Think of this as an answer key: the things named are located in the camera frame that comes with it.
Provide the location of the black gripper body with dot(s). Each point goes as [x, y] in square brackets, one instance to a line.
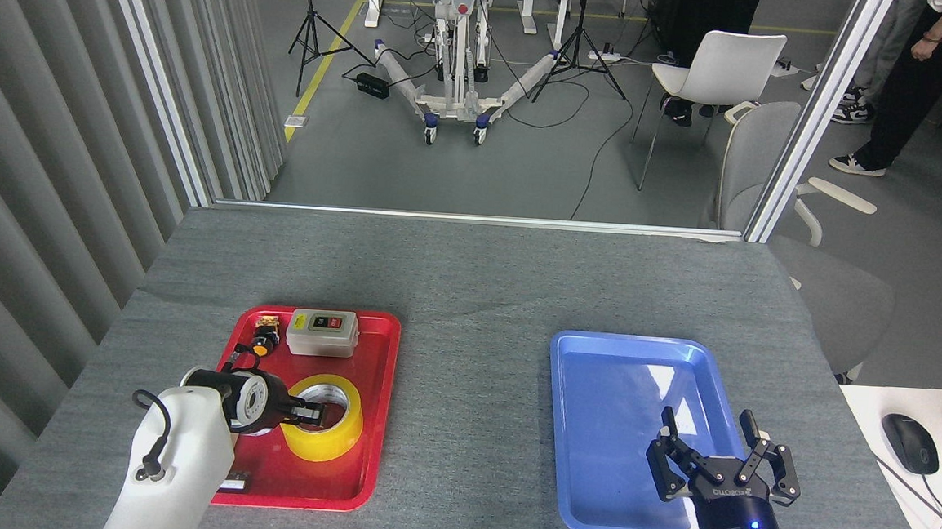
[737, 522]
[286, 413]

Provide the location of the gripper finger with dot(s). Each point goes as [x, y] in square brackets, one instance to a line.
[314, 416]
[667, 469]
[777, 471]

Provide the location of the yellow tape roll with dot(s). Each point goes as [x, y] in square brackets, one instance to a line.
[329, 444]

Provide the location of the person's hand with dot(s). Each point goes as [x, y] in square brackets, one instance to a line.
[926, 47]

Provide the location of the blue plastic tray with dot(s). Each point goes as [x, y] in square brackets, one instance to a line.
[608, 436]

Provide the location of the red plastic tray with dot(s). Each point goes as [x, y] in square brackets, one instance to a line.
[302, 483]

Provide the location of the black yellow push button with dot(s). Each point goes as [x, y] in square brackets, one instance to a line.
[263, 342]

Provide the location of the small silver black block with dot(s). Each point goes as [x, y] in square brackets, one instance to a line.
[235, 483]

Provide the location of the white desk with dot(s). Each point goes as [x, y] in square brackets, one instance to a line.
[873, 502]

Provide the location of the black computer mouse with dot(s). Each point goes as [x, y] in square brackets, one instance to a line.
[910, 443]

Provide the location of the grey floor outlet plate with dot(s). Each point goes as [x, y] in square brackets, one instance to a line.
[296, 121]

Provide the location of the grey office chair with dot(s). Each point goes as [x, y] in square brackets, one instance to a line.
[752, 151]

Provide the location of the black power adapter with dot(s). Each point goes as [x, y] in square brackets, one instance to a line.
[371, 85]

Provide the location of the white wheeled stand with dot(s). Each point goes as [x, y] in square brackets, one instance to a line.
[454, 75]

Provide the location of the person in black trousers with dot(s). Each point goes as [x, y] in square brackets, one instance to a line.
[906, 103]

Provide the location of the black tripod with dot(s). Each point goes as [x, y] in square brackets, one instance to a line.
[314, 19]
[581, 32]

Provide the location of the white plastic chair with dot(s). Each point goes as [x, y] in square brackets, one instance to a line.
[729, 63]

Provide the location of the white power strip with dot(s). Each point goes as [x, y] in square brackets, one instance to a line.
[604, 56]

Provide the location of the person in grey trousers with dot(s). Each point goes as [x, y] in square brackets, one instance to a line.
[894, 37]

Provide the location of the grey switch box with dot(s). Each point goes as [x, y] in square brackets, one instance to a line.
[321, 341]

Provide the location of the silver frame rail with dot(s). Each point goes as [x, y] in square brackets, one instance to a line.
[482, 218]

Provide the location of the silver frame post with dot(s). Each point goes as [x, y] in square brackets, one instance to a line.
[155, 73]
[819, 114]

